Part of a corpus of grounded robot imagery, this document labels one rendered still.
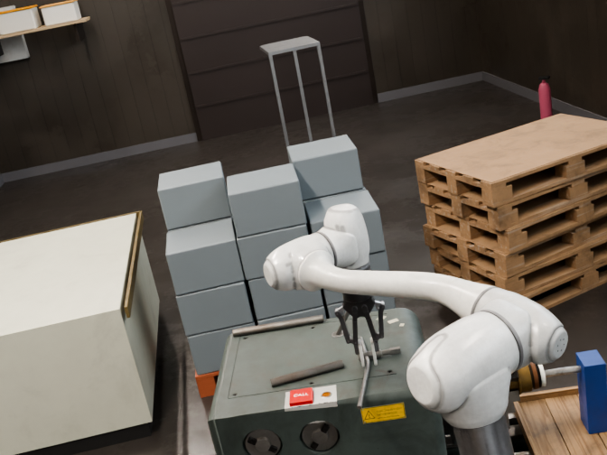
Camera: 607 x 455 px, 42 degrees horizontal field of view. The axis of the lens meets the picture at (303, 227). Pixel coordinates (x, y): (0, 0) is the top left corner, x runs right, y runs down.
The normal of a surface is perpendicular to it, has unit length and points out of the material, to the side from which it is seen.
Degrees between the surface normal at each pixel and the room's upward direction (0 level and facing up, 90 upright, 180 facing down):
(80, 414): 90
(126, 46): 90
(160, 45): 90
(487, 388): 86
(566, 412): 0
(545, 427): 0
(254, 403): 0
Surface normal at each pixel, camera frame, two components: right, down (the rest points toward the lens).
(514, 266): 0.47, 0.22
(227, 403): -0.18, -0.92
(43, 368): 0.15, 0.32
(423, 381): -0.84, 0.24
